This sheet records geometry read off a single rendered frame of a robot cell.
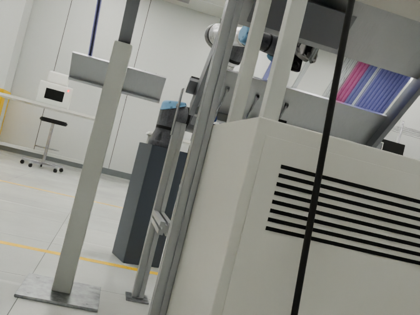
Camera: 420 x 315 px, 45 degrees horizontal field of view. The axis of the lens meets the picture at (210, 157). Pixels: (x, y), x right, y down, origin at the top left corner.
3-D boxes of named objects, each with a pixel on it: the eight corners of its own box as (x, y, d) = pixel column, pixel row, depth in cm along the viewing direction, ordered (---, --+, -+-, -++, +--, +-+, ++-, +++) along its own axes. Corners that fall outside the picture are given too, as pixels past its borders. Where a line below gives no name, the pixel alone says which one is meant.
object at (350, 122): (195, 109, 181) (195, 102, 183) (360, 153, 194) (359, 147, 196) (211, 68, 168) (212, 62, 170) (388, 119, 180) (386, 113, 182)
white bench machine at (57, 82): (35, 102, 704) (44, 70, 705) (67, 110, 716) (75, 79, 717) (34, 101, 668) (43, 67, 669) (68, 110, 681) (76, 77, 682)
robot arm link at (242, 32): (199, 17, 226) (253, 17, 184) (219, 25, 232) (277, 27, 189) (190, 42, 228) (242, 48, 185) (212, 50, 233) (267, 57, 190)
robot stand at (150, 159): (111, 252, 244) (139, 142, 245) (145, 257, 252) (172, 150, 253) (122, 263, 228) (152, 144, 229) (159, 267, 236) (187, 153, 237)
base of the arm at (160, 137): (143, 142, 244) (148, 122, 245) (170, 149, 251) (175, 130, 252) (154, 145, 231) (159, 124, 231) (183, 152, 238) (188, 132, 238)
